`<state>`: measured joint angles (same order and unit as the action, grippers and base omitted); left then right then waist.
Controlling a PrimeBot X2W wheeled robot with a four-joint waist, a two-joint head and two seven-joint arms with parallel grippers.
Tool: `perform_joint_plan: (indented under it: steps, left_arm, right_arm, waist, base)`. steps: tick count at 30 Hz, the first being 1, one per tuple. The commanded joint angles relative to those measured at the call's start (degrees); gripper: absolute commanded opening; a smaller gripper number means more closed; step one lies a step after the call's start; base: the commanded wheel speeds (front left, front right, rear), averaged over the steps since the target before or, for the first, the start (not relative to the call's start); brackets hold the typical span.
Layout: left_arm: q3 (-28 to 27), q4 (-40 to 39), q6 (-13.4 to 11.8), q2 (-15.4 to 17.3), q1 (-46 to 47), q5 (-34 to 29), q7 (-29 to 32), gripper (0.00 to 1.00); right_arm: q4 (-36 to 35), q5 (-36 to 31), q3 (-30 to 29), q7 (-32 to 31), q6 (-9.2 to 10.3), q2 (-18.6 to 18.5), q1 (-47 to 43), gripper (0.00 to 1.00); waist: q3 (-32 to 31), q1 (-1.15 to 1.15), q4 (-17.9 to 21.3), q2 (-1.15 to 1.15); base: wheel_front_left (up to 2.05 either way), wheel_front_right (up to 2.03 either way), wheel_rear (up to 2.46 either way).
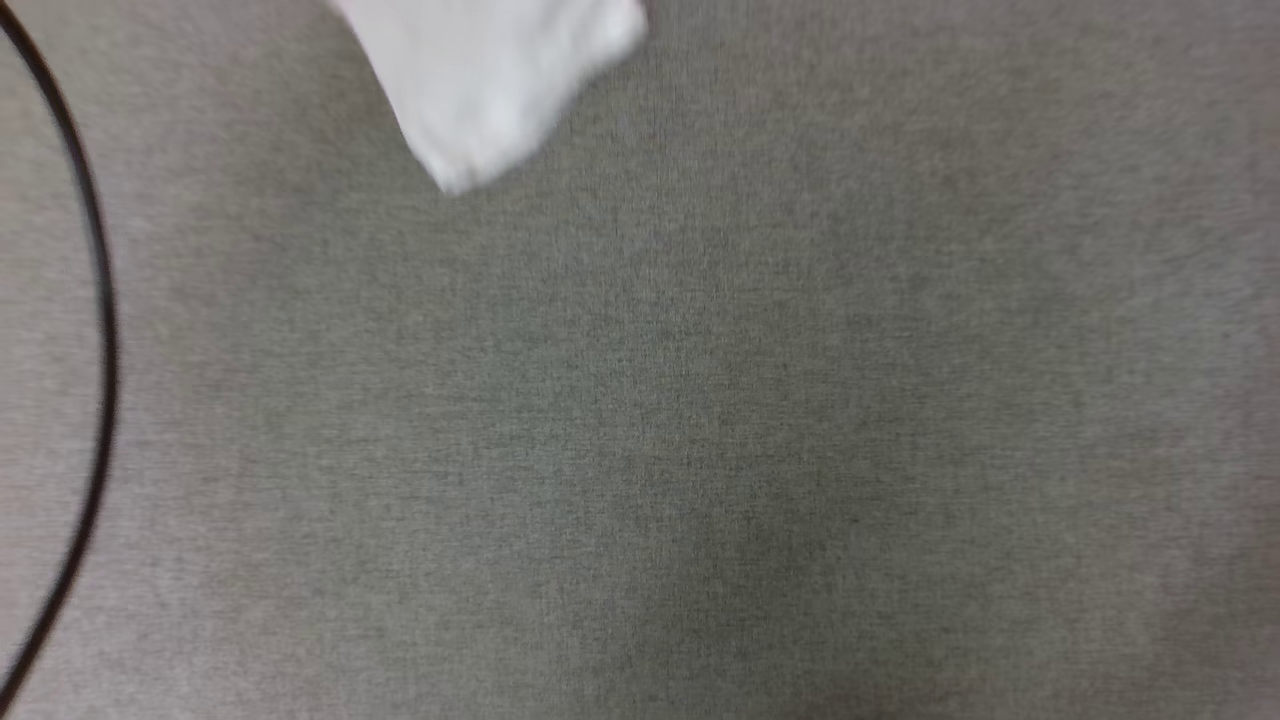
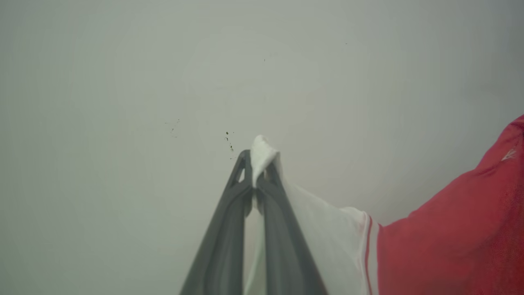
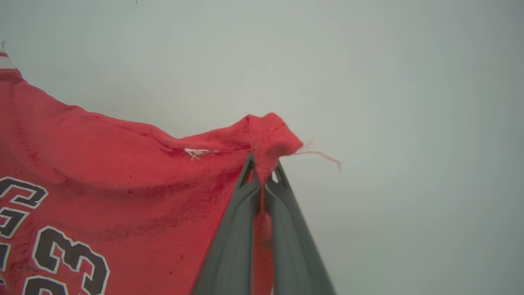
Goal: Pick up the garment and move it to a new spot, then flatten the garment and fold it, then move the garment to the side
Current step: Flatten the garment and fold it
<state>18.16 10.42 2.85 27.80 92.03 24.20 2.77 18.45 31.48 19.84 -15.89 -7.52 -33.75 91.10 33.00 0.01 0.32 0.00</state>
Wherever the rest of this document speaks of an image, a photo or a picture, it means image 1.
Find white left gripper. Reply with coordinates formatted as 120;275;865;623
328;0;650;197

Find grey fabric sofa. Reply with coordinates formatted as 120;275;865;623
0;0;1280;720

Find thin black cable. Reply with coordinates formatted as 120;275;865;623
0;8;121;713

